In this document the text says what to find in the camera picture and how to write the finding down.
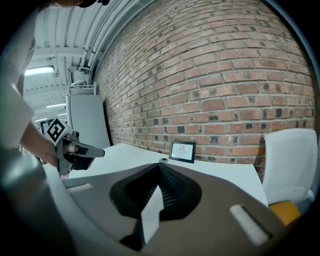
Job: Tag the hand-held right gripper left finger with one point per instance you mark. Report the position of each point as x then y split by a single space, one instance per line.
95 197

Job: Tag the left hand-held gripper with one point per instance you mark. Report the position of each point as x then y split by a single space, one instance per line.
58 130

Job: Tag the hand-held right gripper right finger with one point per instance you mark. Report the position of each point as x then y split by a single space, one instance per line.
215 200

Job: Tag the black picture frame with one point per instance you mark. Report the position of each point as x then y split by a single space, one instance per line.
182 151

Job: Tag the person's left forearm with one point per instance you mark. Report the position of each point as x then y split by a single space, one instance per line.
35 142

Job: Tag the long ceiling lamp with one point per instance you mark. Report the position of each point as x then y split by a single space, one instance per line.
56 105
39 70

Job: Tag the yellow seat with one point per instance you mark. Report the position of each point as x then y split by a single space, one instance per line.
285 212

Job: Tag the white plastic chair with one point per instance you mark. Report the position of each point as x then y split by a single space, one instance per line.
290 162

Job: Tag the person's white shirt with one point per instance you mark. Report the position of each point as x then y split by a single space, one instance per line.
12 105

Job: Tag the white ceiling pipes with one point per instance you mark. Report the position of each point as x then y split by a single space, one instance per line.
102 32

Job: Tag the white wall-mounted box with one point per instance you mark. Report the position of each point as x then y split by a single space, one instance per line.
81 80

